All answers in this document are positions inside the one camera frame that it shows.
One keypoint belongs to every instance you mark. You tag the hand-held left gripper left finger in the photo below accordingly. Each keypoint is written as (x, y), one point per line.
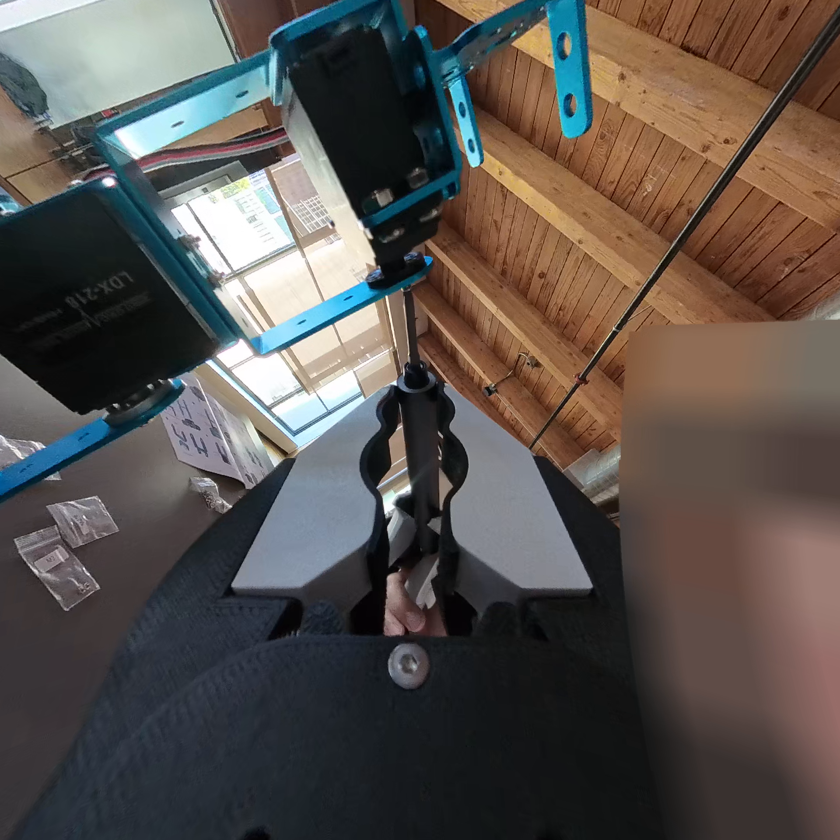
(308, 518)

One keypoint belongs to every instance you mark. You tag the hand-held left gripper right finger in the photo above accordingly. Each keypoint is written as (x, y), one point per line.
(525, 525)

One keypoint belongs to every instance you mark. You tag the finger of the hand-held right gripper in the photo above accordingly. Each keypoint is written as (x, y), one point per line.
(401, 528)
(423, 581)

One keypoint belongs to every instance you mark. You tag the black screwdriver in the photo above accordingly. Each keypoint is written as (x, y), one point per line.
(420, 426)

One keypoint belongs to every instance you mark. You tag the blue toy robot arm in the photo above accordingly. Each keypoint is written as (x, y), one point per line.
(98, 308)

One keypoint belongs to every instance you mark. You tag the person's right hand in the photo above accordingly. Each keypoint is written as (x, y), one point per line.
(403, 613)

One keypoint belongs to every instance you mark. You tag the small clear zip bag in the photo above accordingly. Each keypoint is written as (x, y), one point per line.
(210, 495)

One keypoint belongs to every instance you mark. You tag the white board with black print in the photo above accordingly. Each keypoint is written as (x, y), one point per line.
(216, 439)

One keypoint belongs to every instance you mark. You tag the small ceiling junction box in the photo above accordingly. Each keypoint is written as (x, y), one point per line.
(508, 380)

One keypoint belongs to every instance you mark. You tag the large window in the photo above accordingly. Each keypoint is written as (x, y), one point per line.
(289, 308)

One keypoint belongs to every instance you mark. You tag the labelled clear screw bag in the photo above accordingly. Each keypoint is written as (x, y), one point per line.
(82, 522)
(56, 568)

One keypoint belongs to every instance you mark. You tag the crumpled clear plastic bag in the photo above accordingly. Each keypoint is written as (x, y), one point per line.
(23, 456)

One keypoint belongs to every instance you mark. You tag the thin black ceiling pipe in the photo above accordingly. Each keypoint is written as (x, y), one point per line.
(689, 223)

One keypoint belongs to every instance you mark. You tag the beige roller blind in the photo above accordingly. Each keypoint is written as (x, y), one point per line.
(131, 46)

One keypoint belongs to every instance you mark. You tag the silver ventilation duct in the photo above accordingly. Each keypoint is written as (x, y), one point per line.
(594, 482)

